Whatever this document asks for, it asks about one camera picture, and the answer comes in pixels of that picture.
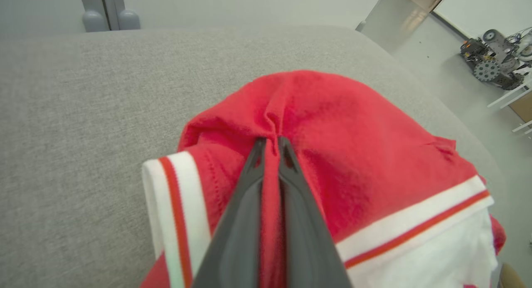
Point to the tan rounded object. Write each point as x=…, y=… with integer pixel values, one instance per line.
x=511, y=277

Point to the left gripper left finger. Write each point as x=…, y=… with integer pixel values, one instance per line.
x=239, y=238

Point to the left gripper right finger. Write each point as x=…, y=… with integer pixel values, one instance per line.
x=307, y=246

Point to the small wheeled robot with gears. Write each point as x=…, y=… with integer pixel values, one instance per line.
x=494, y=59

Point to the red garment with white sleeves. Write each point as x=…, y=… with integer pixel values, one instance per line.
x=353, y=134

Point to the grey partition leg with caster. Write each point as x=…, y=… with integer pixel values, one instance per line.
x=360, y=26

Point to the grey partition post pair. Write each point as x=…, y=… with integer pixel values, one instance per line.
x=109, y=9

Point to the white table frame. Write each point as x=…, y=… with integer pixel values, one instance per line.
x=509, y=97

